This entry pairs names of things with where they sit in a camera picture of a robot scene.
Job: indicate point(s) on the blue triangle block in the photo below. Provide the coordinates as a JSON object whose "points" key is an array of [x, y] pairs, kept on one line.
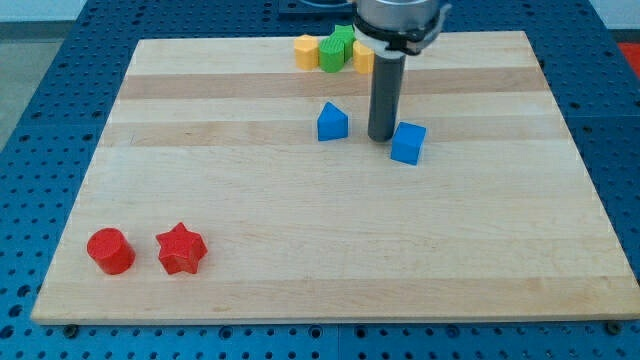
{"points": [[332, 123]]}

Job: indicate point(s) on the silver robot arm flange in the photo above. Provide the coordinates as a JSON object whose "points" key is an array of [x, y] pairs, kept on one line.
{"points": [[395, 28]]}

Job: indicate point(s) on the blue cube block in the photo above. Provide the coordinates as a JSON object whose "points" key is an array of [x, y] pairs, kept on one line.
{"points": [[407, 143]]}

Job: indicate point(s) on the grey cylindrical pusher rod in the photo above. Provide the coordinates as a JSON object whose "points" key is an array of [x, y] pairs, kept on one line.
{"points": [[384, 100]]}

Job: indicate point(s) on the green rounded block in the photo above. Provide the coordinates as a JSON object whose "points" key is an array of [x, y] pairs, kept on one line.
{"points": [[331, 55]]}

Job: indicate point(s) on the yellow block behind rod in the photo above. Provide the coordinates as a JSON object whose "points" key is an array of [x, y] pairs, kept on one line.
{"points": [[362, 58]]}

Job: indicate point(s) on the yellow hexagon block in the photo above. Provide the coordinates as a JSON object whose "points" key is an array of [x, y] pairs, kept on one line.
{"points": [[306, 52]]}

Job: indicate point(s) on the green star block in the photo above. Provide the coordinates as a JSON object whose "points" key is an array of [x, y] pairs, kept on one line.
{"points": [[345, 33]]}

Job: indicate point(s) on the red star block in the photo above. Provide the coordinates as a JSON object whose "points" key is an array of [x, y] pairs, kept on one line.
{"points": [[181, 250]]}

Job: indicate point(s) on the wooden board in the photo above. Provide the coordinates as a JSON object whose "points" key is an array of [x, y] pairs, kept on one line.
{"points": [[498, 221]]}

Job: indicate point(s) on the red cylinder block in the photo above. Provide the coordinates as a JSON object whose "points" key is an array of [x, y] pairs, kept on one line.
{"points": [[111, 251]]}

